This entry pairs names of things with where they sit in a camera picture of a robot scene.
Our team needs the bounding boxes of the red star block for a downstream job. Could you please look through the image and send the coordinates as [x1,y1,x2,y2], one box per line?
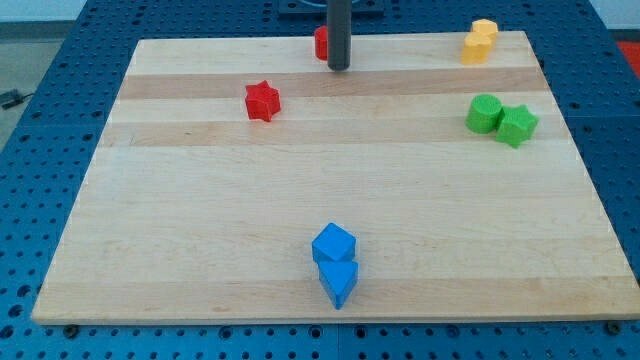
[245,80,281,122]

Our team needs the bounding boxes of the green star block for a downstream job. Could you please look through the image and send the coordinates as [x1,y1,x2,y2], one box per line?
[495,105,539,148]

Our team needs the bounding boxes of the blue cube block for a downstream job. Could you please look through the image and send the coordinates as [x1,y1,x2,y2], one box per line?
[311,223,356,262]

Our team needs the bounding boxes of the light wooden board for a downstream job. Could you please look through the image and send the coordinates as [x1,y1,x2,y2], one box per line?
[32,31,639,325]

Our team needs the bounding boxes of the blue triangle block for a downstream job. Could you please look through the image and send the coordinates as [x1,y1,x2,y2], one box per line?
[317,261,359,310]

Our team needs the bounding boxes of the red cylinder block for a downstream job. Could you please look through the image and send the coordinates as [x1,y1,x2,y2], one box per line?
[314,25,328,61]

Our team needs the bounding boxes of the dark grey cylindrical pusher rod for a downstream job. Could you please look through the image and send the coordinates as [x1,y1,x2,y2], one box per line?
[326,0,352,72]

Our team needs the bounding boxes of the green cylinder block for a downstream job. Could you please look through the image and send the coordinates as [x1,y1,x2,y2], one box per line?
[465,94,503,134]

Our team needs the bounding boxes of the yellow heart block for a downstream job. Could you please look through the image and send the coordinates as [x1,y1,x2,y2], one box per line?
[460,32,494,65]

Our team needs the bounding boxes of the yellow hexagon block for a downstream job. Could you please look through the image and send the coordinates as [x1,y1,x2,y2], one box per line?
[471,19,499,46]

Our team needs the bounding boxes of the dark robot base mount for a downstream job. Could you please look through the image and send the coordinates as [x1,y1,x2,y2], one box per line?
[276,0,385,18]

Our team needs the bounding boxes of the black cable on floor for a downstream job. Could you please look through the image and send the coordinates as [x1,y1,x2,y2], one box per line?
[0,88,35,111]

